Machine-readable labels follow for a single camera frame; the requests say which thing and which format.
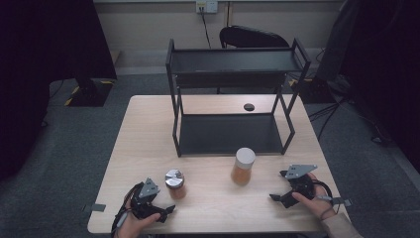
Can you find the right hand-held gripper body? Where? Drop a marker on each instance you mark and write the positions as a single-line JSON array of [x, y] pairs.
[[302, 186]]

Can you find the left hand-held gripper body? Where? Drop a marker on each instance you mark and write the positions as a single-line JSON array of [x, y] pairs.
[[145, 201]]

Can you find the silver-lidded jar of orange food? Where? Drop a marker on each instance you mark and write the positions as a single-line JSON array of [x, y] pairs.
[[175, 185]]

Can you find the white-lidded jar of orange food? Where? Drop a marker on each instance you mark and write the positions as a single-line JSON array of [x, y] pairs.
[[243, 168]]

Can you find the black two-tier metal shelf rack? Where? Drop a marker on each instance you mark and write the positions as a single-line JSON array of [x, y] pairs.
[[228, 134]]

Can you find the person's right hand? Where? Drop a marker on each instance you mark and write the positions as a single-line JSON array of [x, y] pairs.
[[318, 205]]

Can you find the person's left hand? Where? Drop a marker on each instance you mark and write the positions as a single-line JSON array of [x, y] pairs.
[[132, 228]]

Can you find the grey tape tab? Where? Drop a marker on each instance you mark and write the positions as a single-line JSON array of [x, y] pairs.
[[95, 207]]

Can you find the black equipment base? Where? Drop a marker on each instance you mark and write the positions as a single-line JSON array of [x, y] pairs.
[[317, 91]]

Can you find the black stand base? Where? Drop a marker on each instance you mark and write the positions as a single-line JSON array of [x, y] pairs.
[[90, 94]]

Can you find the black chair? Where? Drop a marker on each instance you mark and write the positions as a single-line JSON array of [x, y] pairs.
[[251, 38]]

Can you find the black curtain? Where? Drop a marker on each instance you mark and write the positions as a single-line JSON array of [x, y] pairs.
[[386, 72], [39, 66]]

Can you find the white wall socket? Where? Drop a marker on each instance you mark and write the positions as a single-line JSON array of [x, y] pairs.
[[206, 6]]

